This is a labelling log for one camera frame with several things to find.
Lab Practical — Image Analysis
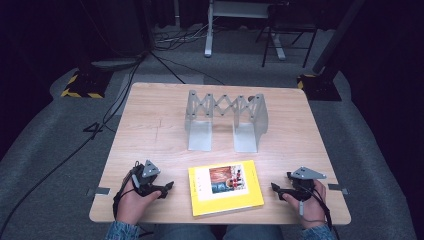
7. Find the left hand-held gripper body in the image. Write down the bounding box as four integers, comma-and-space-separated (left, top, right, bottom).
131, 159, 169, 200

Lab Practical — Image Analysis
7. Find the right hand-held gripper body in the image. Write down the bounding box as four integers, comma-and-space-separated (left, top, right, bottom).
286, 166, 328, 203

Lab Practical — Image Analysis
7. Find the yellow book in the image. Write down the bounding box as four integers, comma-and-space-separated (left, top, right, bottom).
187, 159, 265, 218

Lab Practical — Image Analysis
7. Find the grey expandable metal book stand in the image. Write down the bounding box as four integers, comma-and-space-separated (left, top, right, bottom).
184, 89, 270, 154

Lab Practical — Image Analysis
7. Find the person's right hand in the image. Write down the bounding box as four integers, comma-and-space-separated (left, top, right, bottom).
282, 179, 328, 230

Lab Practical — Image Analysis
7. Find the person's left hand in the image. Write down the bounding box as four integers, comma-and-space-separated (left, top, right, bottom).
116, 174, 163, 226

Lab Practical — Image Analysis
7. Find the person's left leg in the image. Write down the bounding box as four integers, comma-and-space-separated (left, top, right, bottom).
152, 224, 215, 240

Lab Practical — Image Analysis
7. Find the person's leg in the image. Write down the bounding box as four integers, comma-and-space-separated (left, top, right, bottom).
152, 224, 215, 240
222, 224, 285, 240

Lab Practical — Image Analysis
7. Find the person's right leg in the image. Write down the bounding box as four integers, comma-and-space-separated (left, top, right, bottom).
222, 224, 285, 240

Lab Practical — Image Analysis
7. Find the black striped stand base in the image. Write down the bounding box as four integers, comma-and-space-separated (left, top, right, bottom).
60, 67, 113, 100
296, 73, 343, 102

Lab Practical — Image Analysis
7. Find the grey slanted stand pole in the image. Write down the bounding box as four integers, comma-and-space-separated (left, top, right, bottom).
311, 0, 366, 75

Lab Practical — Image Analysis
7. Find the black metal chair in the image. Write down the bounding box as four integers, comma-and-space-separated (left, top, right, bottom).
254, 3, 318, 69

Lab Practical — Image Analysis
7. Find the right hand-held gripper black cable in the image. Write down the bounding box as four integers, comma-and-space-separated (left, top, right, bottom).
304, 186, 336, 234

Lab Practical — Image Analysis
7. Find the hand-held gripper black cable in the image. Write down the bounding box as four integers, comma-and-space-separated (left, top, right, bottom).
112, 160, 141, 222
304, 186, 336, 234

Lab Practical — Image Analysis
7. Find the grey metal table bracket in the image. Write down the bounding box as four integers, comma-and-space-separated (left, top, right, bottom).
86, 186, 111, 197
327, 183, 350, 196

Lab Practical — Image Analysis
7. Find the left hand-held gripper black cable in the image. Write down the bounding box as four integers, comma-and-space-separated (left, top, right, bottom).
112, 160, 141, 222

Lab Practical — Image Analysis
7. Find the long black floor cable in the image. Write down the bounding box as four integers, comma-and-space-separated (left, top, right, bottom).
0, 53, 148, 231

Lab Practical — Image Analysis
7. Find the thin black floor cable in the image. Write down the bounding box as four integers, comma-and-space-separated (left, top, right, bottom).
149, 51, 226, 86

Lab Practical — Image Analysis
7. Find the bundle of floor cables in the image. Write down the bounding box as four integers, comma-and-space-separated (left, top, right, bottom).
153, 23, 214, 53

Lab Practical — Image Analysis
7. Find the white desk frame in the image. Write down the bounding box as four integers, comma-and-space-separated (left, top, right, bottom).
203, 0, 287, 61

